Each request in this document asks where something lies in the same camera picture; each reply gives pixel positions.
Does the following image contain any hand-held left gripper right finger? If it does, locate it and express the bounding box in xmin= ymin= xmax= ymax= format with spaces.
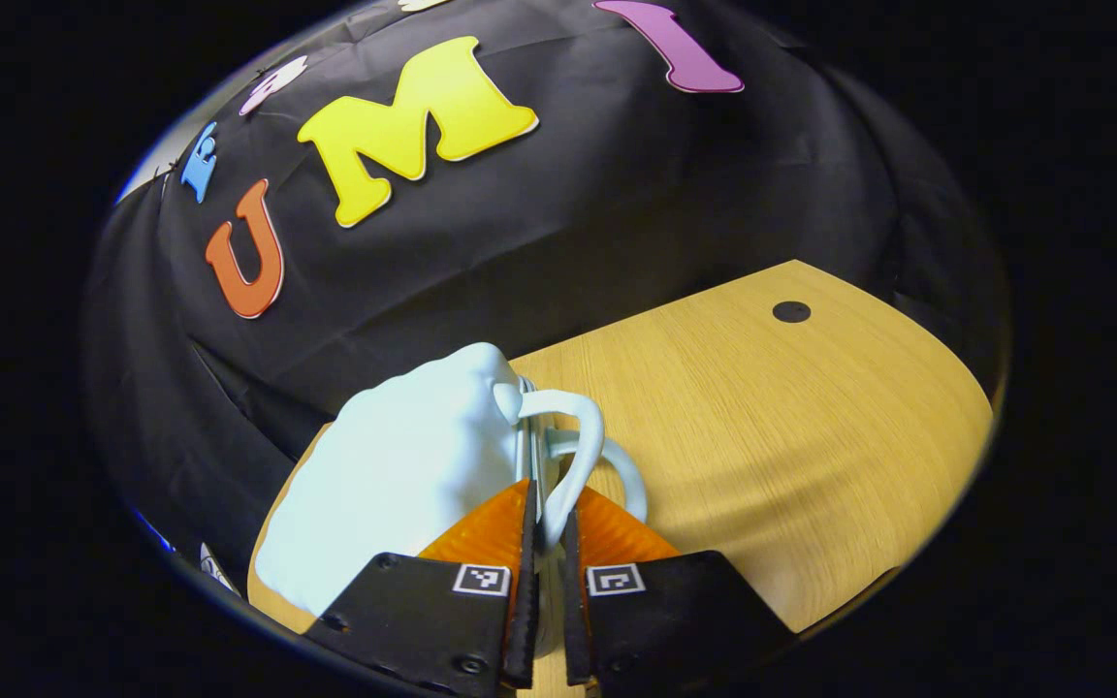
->
xmin=561 ymin=485 xmax=798 ymax=689

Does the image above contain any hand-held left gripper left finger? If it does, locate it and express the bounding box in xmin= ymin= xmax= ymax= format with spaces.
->
xmin=304 ymin=477 xmax=541 ymax=694

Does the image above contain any white printed tag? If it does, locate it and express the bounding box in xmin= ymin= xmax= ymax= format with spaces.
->
xmin=198 ymin=541 xmax=238 ymax=594

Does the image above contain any black backdrop cloth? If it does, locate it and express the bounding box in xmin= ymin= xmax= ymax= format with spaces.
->
xmin=83 ymin=0 xmax=1010 ymax=602

